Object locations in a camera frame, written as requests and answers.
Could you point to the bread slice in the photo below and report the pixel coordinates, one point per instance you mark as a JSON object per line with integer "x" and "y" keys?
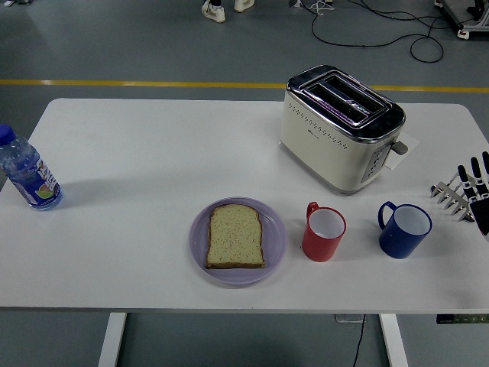
{"x": 235, "y": 239}

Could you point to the purple round plate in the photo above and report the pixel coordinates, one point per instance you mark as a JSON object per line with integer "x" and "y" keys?
{"x": 198, "y": 244}

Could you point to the red enamel cup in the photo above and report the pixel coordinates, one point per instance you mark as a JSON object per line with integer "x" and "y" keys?
{"x": 320, "y": 246}

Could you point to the water bottle with blue cap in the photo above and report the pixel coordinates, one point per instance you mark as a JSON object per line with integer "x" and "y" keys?
{"x": 32, "y": 177}

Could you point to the silver metal toast rack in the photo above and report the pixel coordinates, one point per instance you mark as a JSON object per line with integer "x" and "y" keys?
{"x": 451, "y": 195}

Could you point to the cream chrome toaster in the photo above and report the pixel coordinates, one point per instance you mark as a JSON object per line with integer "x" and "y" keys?
{"x": 324, "y": 153}

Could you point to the person's white shoe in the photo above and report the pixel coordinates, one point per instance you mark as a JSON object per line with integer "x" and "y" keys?
{"x": 214, "y": 12}
{"x": 242, "y": 4}

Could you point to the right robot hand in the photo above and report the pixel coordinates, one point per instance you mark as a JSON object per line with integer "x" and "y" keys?
{"x": 481, "y": 214}

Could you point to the blue enamel cup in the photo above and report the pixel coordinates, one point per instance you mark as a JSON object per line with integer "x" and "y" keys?
{"x": 401, "y": 239}

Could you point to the white table leg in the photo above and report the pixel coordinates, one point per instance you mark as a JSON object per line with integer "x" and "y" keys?
{"x": 393, "y": 340}
{"x": 111, "y": 340}

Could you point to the white paper sheet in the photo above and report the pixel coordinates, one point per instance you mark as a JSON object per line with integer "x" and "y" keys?
{"x": 410, "y": 143}

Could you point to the wheeled equipment frame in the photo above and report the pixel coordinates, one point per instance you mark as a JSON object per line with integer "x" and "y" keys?
{"x": 468, "y": 17}

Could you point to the grey under-table bracket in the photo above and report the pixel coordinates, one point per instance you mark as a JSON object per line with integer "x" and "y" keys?
{"x": 345, "y": 318}

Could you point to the black desk control panel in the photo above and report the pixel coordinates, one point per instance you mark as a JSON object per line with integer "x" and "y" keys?
{"x": 462, "y": 318}

